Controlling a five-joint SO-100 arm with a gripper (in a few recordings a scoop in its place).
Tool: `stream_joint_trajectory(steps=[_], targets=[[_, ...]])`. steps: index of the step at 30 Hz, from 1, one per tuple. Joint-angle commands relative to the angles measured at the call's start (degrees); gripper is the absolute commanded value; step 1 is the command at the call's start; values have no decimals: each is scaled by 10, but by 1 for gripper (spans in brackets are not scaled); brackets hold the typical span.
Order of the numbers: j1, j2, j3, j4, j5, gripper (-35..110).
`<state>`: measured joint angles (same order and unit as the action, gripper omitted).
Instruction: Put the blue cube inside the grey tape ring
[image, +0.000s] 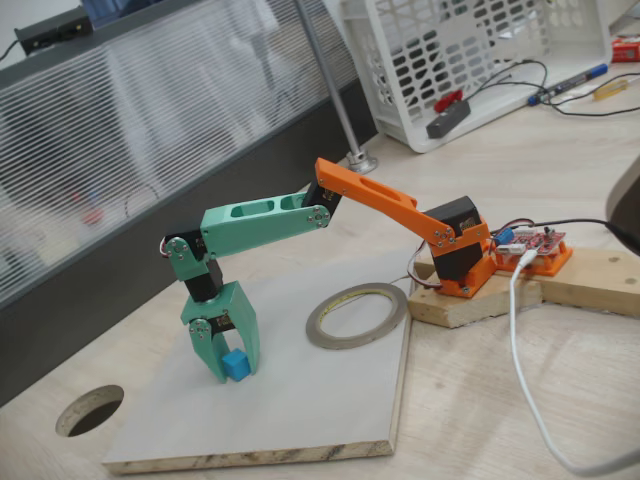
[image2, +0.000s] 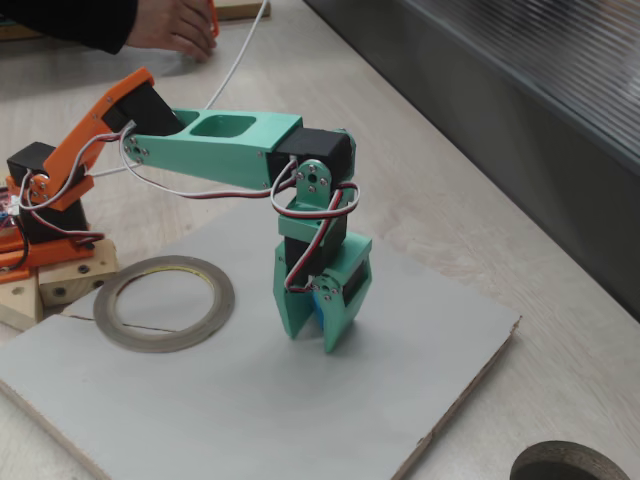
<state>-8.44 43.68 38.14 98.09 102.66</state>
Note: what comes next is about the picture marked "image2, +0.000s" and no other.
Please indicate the green gripper with servo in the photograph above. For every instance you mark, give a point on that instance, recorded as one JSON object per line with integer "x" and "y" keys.
{"x": 361, "y": 265}

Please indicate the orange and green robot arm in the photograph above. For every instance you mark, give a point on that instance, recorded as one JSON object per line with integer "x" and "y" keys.
{"x": 225, "y": 150}

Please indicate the grey ribbed partition screen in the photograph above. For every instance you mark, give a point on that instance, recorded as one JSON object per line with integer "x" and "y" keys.
{"x": 500, "y": 100}

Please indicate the wooden plank under leader arm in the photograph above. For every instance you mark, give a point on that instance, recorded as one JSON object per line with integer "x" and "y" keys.
{"x": 240, "y": 7}

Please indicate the red controller circuit board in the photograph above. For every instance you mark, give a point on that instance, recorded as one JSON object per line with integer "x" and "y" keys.
{"x": 4, "y": 207}

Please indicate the person's bare hand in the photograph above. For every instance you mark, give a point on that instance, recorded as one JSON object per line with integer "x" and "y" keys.
{"x": 175, "y": 25}

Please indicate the black sleeved forearm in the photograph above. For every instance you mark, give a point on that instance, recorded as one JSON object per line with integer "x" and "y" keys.
{"x": 75, "y": 20}

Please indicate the orange controller board holder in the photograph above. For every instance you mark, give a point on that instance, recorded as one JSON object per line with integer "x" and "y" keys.
{"x": 12, "y": 260}

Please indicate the grey topped plywood board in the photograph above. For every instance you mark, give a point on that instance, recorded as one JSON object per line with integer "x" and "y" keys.
{"x": 250, "y": 410}

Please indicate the wooden block under arm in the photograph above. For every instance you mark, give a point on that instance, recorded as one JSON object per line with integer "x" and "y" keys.
{"x": 70, "y": 285}

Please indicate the blue cube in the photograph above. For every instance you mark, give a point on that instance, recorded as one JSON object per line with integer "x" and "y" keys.
{"x": 317, "y": 312}

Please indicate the long wooden plank under controller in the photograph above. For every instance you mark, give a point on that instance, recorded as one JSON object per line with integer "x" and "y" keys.
{"x": 17, "y": 305}

